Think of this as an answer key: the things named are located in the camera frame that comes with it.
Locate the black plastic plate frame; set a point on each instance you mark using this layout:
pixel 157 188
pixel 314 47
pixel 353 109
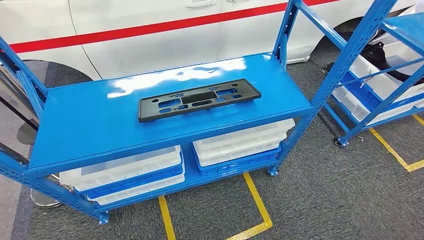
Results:
pixel 149 111

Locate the white car with red stripe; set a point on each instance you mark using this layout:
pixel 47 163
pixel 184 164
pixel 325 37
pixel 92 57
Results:
pixel 149 49

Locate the dark round stand base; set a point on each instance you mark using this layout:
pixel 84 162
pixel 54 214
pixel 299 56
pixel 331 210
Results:
pixel 26 134

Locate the black car trim part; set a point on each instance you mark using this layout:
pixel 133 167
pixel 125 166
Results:
pixel 374 54

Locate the yellow floor tape line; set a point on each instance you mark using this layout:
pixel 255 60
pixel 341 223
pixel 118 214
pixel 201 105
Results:
pixel 392 150
pixel 258 202

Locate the blue metal shelf rack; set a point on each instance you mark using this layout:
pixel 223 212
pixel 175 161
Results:
pixel 99 126
pixel 407 30

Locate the silver round stand base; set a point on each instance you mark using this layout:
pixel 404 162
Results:
pixel 43 200

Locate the blue plastic tray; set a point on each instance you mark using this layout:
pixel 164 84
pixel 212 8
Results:
pixel 232 166
pixel 132 182
pixel 362 94

